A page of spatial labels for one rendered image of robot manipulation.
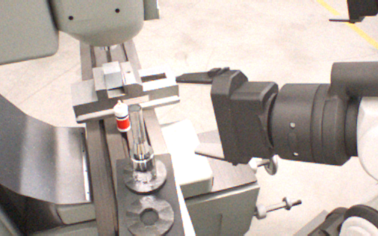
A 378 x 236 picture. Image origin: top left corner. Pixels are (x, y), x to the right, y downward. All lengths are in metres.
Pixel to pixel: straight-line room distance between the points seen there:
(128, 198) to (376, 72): 0.51
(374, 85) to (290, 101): 0.08
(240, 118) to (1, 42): 0.50
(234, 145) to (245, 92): 0.07
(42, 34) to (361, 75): 0.57
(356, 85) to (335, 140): 0.06
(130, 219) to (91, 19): 0.39
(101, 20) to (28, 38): 0.15
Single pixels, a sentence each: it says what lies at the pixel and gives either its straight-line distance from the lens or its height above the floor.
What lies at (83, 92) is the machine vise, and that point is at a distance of 1.15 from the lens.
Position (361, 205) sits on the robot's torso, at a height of 1.06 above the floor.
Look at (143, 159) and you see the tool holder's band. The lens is 0.65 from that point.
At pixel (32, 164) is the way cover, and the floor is 0.97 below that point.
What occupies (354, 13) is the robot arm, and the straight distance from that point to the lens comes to 0.89.
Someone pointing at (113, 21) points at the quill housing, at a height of 1.39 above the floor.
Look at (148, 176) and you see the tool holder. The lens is 0.68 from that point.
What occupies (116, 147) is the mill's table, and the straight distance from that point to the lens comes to 1.04.
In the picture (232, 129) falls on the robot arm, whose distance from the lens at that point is 0.41.
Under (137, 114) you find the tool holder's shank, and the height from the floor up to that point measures 1.33.
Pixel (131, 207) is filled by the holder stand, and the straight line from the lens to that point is 0.67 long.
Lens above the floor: 1.72
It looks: 43 degrees down
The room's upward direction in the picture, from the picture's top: straight up
